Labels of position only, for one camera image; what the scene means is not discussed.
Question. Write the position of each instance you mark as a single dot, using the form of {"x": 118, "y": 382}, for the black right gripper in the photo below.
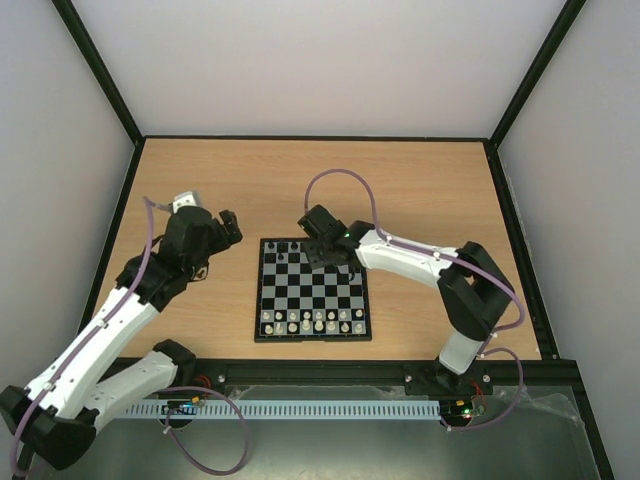
{"x": 322, "y": 250}

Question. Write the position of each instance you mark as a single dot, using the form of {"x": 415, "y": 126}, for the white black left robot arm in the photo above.
{"x": 59, "y": 413}

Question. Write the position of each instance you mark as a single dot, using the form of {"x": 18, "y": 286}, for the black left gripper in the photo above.
{"x": 224, "y": 241}

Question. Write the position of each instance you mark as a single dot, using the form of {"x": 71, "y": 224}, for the white cable duct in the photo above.
{"x": 313, "y": 410}

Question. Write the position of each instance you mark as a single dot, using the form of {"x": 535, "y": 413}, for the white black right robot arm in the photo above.
{"x": 474, "y": 291}

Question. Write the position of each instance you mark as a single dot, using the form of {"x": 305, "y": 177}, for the black enclosure frame post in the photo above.
{"x": 560, "y": 28}
{"x": 89, "y": 51}

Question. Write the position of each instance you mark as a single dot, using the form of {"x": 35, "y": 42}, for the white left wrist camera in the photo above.
{"x": 185, "y": 199}

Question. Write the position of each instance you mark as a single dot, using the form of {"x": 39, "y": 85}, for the black and white chessboard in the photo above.
{"x": 293, "y": 286}

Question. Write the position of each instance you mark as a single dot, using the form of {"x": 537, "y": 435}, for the black enclosure frame post left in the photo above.
{"x": 89, "y": 51}

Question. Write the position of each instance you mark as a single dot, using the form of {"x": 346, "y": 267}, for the black aluminium rail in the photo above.
{"x": 426, "y": 377}

